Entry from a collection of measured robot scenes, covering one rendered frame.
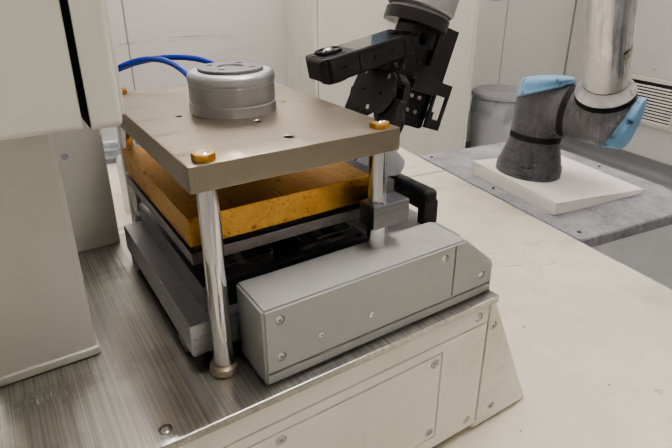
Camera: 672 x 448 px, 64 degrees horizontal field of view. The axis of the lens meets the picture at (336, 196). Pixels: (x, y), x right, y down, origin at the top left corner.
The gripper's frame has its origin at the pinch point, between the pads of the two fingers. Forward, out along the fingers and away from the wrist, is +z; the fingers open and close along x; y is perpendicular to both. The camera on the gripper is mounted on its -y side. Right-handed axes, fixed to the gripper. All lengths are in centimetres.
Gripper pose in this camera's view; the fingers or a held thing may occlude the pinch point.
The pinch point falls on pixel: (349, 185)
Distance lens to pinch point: 60.5
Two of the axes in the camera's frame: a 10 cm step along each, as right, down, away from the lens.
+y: 7.9, 1.1, 6.1
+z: -2.9, 9.4, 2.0
